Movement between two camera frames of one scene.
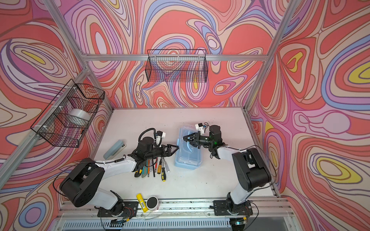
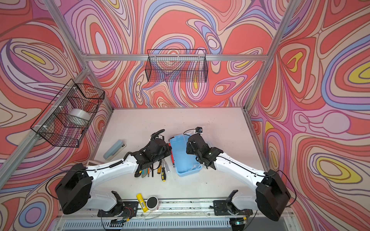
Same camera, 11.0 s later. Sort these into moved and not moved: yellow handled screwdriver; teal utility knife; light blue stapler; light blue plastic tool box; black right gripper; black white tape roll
Moved: black right gripper; light blue plastic tool box
Not moved: black white tape roll; teal utility knife; light blue stapler; yellow handled screwdriver
